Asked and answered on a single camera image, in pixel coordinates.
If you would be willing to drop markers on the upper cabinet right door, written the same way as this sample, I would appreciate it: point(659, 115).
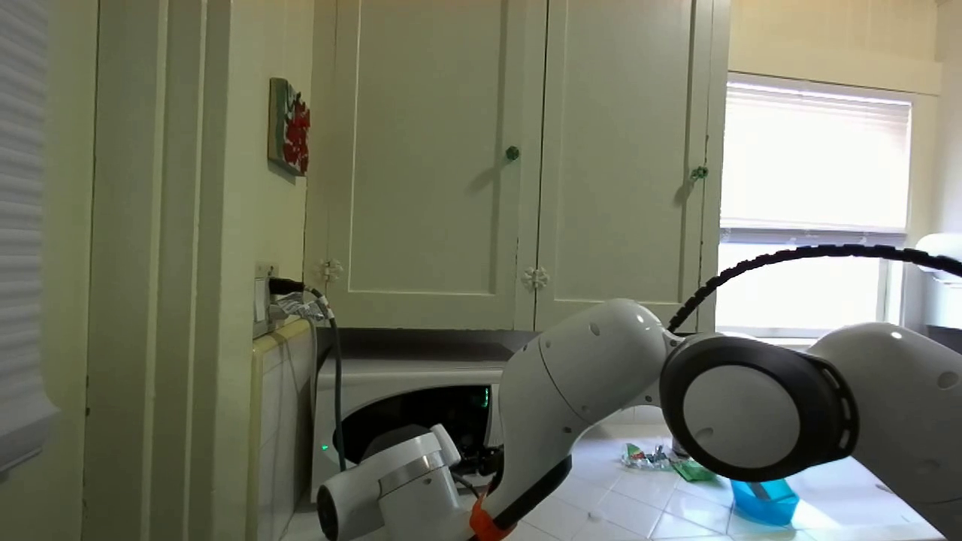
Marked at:
point(631, 105)

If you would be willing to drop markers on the candy wrapper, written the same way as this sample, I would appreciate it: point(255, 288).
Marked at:
point(635, 454)

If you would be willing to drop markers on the upper cabinet left door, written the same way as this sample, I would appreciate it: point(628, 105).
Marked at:
point(423, 160)

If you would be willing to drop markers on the wall power outlet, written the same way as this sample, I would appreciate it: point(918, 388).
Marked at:
point(273, 295)

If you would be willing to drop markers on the white microwave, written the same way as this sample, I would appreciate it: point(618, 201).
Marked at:
point(357, 400)

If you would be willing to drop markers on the blue plastic bowl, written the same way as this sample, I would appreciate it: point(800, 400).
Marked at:
point(767, 502)

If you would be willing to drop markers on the window blind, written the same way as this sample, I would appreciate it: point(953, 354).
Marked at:
point(811, 158)

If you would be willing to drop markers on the cabinet door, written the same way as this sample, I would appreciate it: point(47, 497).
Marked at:
point(423, 160)
point(631, 105)

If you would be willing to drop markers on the red wall picture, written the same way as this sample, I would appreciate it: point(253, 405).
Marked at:
point(286, 128)

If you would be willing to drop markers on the green snack bag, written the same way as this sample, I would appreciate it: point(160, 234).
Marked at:
point(692, 473)

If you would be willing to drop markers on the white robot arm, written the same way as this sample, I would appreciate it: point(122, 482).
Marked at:
point(746, 409)

